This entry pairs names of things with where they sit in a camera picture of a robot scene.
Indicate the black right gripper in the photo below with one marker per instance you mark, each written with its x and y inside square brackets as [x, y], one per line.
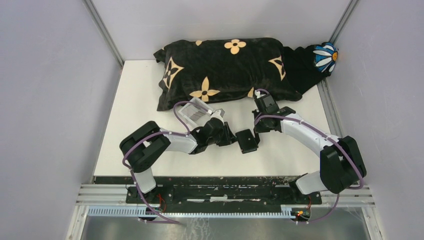
[258, 128]

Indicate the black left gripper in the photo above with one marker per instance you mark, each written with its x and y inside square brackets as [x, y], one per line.
[229, 137]

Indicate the black leather card holder wallet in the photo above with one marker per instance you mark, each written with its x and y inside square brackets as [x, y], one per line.
[248, 140]

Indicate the white plastic card tray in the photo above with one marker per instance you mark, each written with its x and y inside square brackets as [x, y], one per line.
[197, 102]

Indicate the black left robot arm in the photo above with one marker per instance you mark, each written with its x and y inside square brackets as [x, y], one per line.
[143, 147]

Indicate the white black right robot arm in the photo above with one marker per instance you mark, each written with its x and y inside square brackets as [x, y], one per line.
[341, 165]

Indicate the black cloth with daisy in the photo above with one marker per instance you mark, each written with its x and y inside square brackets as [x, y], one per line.
[307, 66]

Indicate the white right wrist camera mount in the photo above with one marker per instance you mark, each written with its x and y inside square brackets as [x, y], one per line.
[258, 93]

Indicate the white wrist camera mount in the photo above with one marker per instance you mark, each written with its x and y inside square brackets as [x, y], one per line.
[258, 93]
[218, 114]

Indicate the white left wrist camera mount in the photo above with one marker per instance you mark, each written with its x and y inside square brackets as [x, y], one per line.
[218, 114]

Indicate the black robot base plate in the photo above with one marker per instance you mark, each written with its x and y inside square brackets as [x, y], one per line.
[266, 186]

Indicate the aluminium frame rail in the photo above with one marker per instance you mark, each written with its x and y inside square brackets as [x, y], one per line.
[119, 195]

